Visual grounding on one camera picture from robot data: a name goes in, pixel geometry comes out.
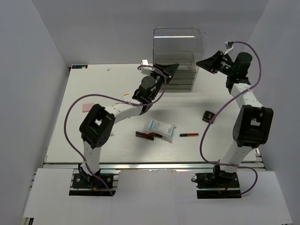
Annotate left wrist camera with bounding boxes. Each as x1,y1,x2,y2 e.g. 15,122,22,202
140,60,151,70

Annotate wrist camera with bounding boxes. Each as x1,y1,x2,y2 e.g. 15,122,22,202
140,60,151,70
224,41,234,55

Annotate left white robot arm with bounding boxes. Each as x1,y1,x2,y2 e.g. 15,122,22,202
79,63,179,187

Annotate dark red lipstick tube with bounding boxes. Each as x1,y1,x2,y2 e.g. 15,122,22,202
135,134,154,141
135,131,163,138

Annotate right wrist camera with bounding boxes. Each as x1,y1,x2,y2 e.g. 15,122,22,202
224,41,234,55

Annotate black gold compact case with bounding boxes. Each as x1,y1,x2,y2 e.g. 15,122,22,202
202,110,215,124

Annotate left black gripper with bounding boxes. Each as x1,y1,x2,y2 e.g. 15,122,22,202
149,64,179,101

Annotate aluminium table rail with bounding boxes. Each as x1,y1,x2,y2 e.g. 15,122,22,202
43,161,265,171

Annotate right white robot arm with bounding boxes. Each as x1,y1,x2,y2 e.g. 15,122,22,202
196,51,274,187

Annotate blue label sticker left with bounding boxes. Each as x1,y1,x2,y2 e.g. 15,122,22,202
71,65,88,69

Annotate pink square pad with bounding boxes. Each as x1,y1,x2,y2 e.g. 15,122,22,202
82,103,94,113

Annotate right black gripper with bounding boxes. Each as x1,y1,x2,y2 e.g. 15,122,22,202
195,50,235,76

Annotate white cotton pad packet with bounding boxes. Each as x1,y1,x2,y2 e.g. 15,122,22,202
146,120,175,142

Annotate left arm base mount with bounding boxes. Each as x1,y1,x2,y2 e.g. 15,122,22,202
69,172,118,197

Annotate clear acrylic drawer organizer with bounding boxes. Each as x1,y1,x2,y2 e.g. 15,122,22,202
153,27,206,90

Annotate red lip gloss tube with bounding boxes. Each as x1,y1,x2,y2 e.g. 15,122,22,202
180,133,199,137

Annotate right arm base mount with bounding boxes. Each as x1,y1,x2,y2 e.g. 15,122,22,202
191,173,241,199

